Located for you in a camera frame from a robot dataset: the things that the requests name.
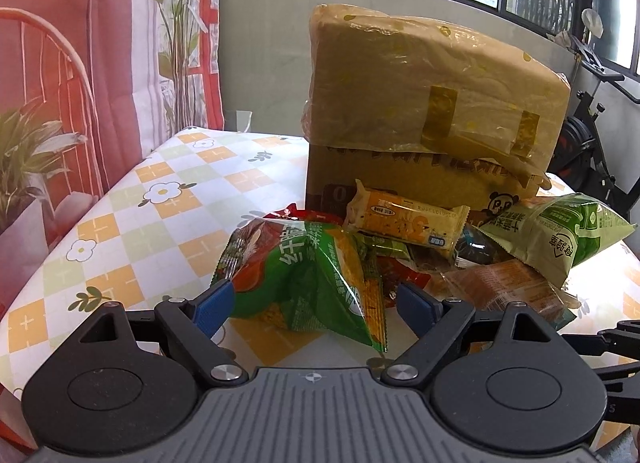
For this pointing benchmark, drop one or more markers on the light green snack bag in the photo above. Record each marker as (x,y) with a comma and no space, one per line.
(550,233)

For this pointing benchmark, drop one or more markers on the clear brown snack packet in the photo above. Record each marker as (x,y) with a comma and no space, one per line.
(500,283)

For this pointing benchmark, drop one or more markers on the black exercise bike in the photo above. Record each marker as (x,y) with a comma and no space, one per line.
(585,143)

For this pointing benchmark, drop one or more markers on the small green snack packet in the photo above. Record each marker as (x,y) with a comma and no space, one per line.
(390,245)

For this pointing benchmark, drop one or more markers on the white cloth on bike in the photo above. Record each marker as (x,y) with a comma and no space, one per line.
(595,20)

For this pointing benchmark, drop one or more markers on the taped cardboard box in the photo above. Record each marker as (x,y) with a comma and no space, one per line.
(425,68)

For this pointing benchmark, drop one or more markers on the red snack packet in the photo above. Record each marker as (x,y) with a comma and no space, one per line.
(400,270)

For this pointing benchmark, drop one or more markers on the large green red snack bag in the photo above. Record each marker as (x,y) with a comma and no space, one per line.
(300,283)

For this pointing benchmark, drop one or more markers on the orange biscuit packet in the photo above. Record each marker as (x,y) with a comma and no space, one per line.
(400,218)

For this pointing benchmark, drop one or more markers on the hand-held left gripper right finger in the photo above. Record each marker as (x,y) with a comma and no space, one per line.
(415,309)

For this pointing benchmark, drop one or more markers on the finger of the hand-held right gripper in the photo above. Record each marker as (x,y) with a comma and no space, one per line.
(615,338)
(625,374)

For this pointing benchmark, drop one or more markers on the clear glass cup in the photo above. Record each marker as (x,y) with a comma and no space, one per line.
(243,120)

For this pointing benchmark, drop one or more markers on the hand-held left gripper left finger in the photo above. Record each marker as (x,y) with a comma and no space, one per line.
(215,307)

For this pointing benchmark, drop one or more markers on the red printed curtain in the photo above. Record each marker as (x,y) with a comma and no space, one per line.
(100,68)

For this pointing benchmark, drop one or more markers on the dark snack packet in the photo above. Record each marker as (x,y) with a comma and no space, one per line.
(475,248)

